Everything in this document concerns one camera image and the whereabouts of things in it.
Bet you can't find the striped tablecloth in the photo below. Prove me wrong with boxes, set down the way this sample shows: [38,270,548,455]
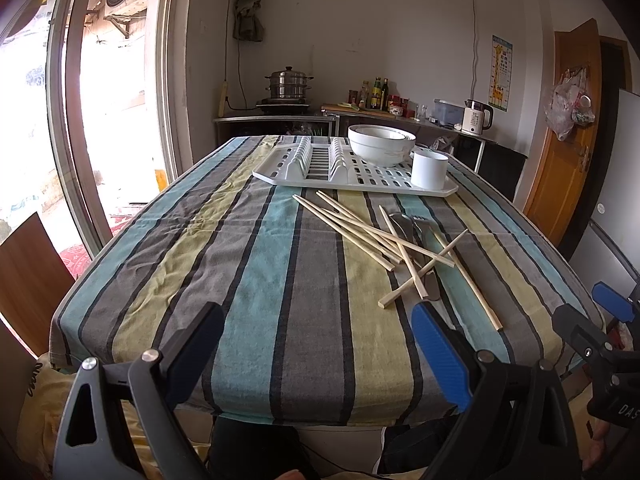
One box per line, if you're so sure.
[50,136,603,427]

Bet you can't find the white plastic dish rack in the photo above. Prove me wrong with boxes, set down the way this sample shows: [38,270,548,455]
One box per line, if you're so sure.
[253,136,459,197]

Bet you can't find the dark sauce bottle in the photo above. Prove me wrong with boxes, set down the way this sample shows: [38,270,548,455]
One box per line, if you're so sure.
[380,77,390,112]

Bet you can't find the metal spoon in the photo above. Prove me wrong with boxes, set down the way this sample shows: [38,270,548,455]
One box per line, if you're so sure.
[390,212,426,266]

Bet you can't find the white refrigerator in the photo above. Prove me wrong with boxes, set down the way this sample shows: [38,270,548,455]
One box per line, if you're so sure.
[570,90,640,298]

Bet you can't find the clear plastic container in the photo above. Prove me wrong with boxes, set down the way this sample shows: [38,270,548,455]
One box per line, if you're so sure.
[432,99,465,128]

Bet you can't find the wooden cutting board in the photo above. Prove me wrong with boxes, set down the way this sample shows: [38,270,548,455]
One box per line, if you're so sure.
[320,104,396,120]

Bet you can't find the white electric kettle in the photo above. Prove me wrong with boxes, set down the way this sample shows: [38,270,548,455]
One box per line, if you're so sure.
[461,99,495,136]

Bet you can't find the plastic bag on door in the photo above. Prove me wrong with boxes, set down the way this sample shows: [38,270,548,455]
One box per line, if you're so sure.
[544,66,596,142]

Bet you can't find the stainless steel steamer pot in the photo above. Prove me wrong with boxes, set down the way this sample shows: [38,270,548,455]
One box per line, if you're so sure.
[266,65,314,100]

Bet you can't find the metal fork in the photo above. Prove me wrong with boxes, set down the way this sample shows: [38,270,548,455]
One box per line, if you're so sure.
[411,216,440,301]

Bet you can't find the metal kitchen shelf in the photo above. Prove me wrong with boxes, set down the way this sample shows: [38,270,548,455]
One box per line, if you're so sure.
[213,115,336,144]

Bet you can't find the orange wooden door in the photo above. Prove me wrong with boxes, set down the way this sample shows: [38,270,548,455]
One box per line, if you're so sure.
[524,18,602,245]

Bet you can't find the induction cooktop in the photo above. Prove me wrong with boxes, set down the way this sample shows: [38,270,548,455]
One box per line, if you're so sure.
[256,99,310,116]

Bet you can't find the wooden chair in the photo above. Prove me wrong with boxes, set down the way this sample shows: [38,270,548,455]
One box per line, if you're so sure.
[0,211,76,359]

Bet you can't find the giraffe wall poster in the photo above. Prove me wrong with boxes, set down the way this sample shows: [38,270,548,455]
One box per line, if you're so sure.
[488,36,513,112]

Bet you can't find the white utensil cup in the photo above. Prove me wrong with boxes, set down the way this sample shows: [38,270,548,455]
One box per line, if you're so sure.
[411,146,448,191]

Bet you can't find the large white bowl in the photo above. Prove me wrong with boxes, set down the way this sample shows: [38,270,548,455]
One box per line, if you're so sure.
[347,125,416,167]

